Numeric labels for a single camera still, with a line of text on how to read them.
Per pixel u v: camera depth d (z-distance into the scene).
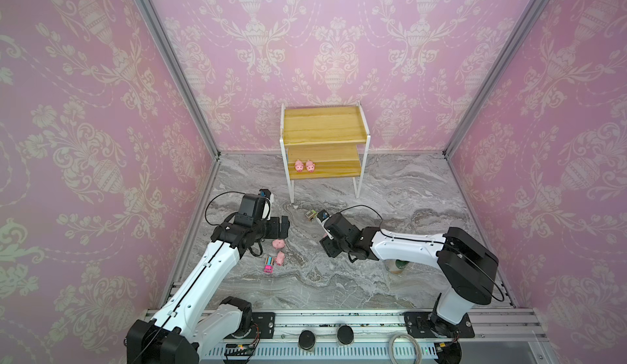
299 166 0.92
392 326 0.76
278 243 0.89
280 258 0.86
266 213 0.66
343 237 0.66
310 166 0.92
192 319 0.41
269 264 0.84
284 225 0.72
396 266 0.79
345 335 0.65
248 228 0.59
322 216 0.78
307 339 0.64
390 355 0.69
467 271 0.45
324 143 0.80
